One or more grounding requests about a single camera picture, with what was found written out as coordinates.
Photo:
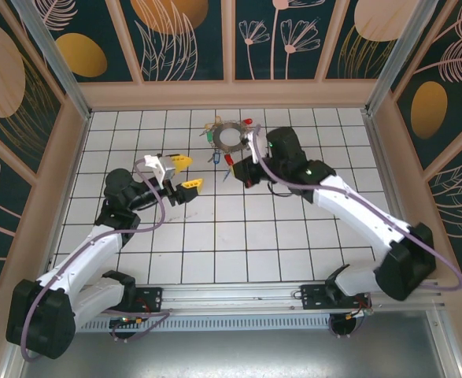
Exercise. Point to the aluminium frame profile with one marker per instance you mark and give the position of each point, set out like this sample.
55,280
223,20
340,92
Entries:
447,346
10,370

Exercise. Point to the key with green tag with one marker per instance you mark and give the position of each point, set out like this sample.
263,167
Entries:
209,136

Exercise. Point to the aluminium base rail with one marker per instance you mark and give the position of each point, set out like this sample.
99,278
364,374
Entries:
230,297

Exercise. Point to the grey metal sheet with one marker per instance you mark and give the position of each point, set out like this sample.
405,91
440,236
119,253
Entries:
230,354

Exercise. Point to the aluminium corner post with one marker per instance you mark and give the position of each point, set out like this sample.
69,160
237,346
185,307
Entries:
57,63
400,51

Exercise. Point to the aluminium side rail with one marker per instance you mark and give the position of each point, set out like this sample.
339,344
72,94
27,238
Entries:
379,157

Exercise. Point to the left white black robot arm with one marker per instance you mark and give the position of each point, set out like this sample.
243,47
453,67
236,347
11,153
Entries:
77,260

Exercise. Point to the key with red tag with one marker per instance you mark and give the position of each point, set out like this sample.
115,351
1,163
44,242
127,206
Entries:
228,159
248,121

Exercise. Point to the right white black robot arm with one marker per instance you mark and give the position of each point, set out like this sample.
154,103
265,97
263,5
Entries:
356,204

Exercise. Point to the key with yellow tag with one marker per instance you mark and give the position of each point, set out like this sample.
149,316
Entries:
205,128
218,119

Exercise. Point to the round metal keyring disc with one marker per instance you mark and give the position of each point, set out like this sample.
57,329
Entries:
220,143

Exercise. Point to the key with blue tag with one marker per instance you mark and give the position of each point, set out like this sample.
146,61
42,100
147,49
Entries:
215,157

